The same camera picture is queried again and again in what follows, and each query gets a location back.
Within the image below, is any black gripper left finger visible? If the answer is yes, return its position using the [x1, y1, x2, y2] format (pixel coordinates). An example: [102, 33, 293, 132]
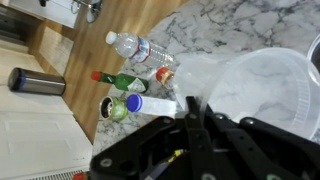
[89, 95, 216, 180]

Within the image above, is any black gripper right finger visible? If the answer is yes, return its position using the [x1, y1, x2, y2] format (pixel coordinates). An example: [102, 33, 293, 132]
[202, 105, 320, 180]

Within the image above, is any white bottle blue cap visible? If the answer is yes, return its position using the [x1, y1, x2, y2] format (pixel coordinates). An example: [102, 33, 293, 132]
[125, 93, 178, 118]

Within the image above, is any red cap spice jar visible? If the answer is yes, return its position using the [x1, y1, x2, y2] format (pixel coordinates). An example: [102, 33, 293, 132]
[155, 66, 175, 88]

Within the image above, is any green tin can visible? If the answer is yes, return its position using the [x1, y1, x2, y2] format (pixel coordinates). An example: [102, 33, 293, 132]
[98, 95, 129, 123]

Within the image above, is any green glass sauce bottle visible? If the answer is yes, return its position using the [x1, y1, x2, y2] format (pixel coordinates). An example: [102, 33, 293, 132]
[90, 70, 150, 94]

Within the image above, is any clear plastic water bottle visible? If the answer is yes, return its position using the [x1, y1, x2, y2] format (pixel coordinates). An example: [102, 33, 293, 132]
[105, 30, 175, 69]

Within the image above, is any red cap hot sauce bottle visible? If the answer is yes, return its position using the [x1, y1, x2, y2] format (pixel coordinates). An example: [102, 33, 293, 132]
[71, 171, 88, 180]

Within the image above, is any white panel door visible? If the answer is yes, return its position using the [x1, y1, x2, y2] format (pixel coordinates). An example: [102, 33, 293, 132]
[0, 84, 94, 180]

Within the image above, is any chrome stool base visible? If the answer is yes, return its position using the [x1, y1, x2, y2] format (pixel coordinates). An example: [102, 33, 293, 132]
[71, 0, 103, 24]

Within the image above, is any steel trash can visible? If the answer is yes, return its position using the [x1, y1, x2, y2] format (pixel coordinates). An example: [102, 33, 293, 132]
[7, 67, 67, 97]

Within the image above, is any white wall heater grille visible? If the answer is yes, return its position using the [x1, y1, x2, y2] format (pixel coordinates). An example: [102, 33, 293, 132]
[19, 168, 84, 180]

